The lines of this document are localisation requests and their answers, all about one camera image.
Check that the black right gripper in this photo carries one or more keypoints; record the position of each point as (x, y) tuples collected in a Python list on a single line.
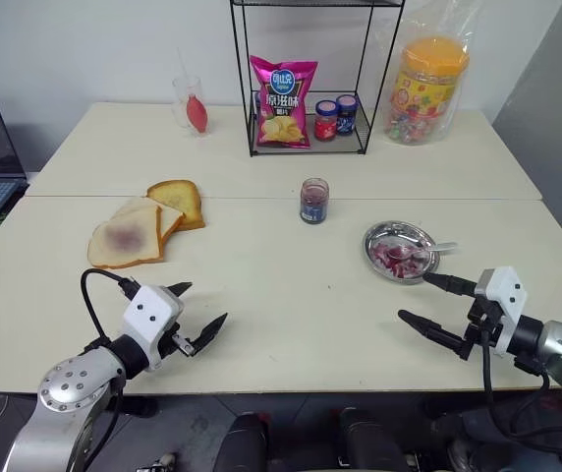
[(482, 322)]

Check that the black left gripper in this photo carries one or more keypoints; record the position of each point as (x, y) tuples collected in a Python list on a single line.
[(175, 339)]

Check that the clear plastic spoon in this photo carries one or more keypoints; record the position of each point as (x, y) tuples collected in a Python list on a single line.
[(440, 247)]

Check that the white bread slice purple jam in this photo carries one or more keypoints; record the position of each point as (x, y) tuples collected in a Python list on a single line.
[(126, 238)]

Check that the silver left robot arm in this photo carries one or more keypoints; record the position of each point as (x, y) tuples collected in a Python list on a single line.
[(72, 388)]

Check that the red-stained residue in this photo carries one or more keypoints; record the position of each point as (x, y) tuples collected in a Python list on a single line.
[(391, 263)]

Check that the white bread slice faint stain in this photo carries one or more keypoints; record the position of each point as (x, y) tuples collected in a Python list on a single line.
[(170, 218)]

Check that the toasted golden bread slice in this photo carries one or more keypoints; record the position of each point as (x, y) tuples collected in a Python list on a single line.
[(178, 199)]

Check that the open blue label jam jar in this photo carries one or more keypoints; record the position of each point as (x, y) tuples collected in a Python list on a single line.
[(314, 204)]

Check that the blue lid jar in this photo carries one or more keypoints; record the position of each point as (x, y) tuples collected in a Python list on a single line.
[(347, 115)]

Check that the red lid jar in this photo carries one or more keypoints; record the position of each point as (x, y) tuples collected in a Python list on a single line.
[(325, 123)]

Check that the round metal plate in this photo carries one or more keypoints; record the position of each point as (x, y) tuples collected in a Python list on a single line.
[(394, 233)]

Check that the dark rounded shape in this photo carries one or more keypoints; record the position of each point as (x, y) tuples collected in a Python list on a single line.
[(369, 442), (246, 442)]

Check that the red teardrop-shaped object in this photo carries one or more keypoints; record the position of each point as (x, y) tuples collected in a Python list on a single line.
[(198, 115)]

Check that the candy jar orange lid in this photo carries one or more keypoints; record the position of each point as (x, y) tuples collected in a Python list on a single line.
[(426, 93)]

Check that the plastic cup with red item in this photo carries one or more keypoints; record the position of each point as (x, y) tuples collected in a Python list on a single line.
[(183, 91)]

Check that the pink potato chips bag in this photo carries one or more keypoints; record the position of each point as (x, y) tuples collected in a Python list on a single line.
[(283, 108)]

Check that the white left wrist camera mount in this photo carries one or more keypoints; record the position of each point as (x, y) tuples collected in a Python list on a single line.
[(151, 310)]

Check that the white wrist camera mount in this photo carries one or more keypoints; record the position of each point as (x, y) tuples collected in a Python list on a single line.
[(504, 295), (151, 310)]

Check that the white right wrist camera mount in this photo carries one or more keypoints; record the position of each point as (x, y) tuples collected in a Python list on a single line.
[(504, 295)]

